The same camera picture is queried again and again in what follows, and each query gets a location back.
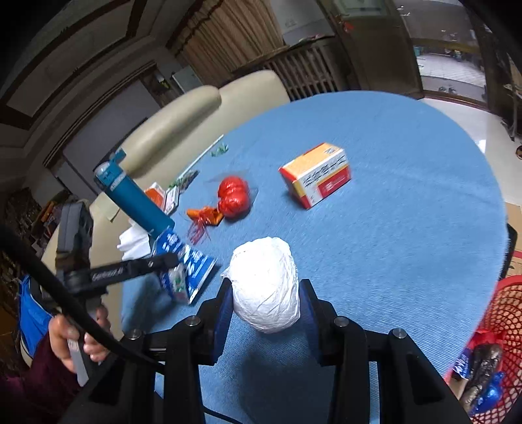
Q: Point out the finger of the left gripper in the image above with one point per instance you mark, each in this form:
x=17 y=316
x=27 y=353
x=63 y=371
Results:
x=123 y=271

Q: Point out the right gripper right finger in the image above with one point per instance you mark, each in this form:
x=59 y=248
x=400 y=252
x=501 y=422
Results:
x=317 y=316

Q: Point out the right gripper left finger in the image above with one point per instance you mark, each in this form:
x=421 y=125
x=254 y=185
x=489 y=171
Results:
x=215 y=314

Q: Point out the blue white snack packet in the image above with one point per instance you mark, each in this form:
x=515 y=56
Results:
x=183 y=281

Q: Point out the white paper ball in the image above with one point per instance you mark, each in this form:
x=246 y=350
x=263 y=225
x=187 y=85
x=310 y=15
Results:
x=265 y=284

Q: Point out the red cellophane ball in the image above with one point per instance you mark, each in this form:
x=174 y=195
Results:
x=233 y=202

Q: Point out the orange white medicine box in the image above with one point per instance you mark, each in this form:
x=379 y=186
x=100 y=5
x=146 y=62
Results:
x=316 y=174

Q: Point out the left hand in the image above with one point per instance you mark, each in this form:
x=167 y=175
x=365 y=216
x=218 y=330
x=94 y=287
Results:
x=62 y=331

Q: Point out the white folded tissues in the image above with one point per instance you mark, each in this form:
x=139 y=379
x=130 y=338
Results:
x=134 y=243

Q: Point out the blue thermos bottle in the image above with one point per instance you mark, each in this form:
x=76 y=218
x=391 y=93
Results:
x=127 y=195

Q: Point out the orange white small box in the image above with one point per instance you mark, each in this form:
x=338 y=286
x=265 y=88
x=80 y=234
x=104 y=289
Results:
x=167 y=200

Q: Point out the dark small sachet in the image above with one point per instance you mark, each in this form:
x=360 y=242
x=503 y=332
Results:
x=184 y=181

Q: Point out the cream leather sofa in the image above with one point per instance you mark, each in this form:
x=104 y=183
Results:
x=166 y=144

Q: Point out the white thin stick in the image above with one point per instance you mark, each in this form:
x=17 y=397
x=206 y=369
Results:
x=193 y=163

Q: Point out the blue tablecloth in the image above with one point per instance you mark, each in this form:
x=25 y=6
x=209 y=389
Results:
x=415 y=240

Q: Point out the green candy wrapper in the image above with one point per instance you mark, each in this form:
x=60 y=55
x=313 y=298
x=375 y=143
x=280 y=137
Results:
x=220 y=150

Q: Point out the red plastic mesh basket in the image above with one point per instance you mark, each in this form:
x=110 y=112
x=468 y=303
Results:
x=486 y=377

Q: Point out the white air conditioner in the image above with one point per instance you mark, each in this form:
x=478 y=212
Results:
x=186 y=79

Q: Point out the cardboard box on floor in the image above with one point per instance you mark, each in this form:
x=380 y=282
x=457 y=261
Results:
x=514 y=218

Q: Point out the beige curtain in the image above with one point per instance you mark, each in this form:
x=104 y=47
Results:
x=216 y=38

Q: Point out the wooden slatted crib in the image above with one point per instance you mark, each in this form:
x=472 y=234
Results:
x=314 y=66

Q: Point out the brown wooden door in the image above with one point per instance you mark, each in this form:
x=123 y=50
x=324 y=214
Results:
x=377 y=44

